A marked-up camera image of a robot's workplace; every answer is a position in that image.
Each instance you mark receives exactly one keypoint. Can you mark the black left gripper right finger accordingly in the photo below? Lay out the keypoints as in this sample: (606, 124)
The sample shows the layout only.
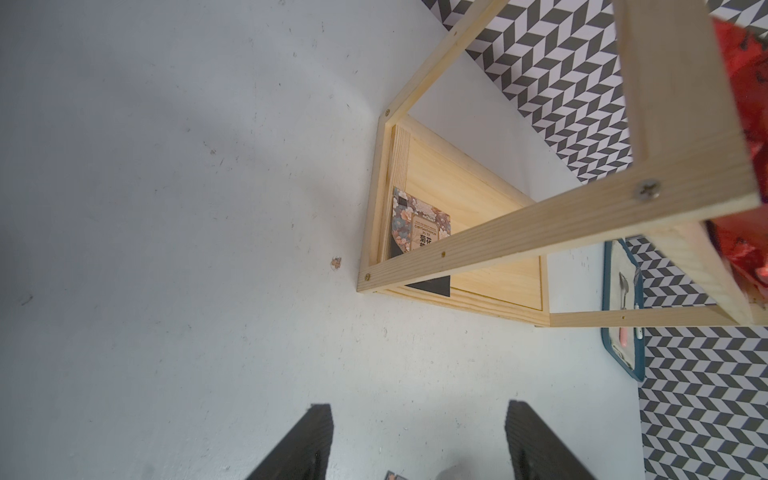
(536, 451)

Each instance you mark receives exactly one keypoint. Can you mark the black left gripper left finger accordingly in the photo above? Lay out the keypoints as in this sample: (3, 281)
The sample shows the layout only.
(304, 452)

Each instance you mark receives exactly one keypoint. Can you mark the light wooden two-tier shelf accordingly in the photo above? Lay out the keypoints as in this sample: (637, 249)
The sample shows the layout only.
(691, 164)

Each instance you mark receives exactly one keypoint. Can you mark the brown tea bag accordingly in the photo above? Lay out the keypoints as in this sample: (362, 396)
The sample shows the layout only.
(392, 476)
(415, 223)

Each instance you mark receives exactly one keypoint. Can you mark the red tea bag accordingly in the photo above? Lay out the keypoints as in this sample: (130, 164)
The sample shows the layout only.
(742, 240)
(745, 57)

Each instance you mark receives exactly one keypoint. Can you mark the pink handled spoon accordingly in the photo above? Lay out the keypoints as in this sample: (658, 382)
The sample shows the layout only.
(624, 290)

